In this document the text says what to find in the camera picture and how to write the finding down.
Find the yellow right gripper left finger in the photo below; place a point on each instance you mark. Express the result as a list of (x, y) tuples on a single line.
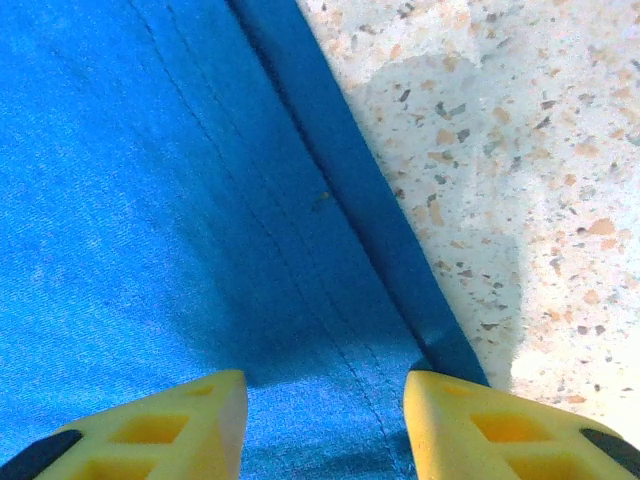
[(150, 440)]

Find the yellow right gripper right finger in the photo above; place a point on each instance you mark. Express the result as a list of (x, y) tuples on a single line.
[(475, 440)]

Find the blue t-shirt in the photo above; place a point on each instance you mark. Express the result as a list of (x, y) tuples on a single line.
[(150, 200)]

